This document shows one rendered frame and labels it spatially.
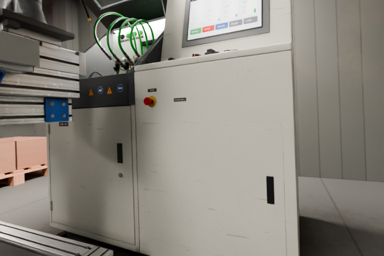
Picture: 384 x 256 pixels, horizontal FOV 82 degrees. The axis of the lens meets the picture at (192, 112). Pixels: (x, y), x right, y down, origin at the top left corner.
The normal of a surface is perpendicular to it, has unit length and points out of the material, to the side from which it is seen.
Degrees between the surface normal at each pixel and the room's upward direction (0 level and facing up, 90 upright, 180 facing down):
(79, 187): 90
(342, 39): 90
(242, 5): 76
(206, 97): 90
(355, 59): 90
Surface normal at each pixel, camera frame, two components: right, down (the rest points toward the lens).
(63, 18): -0.38, 0.01
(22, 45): 0.92, -0.04
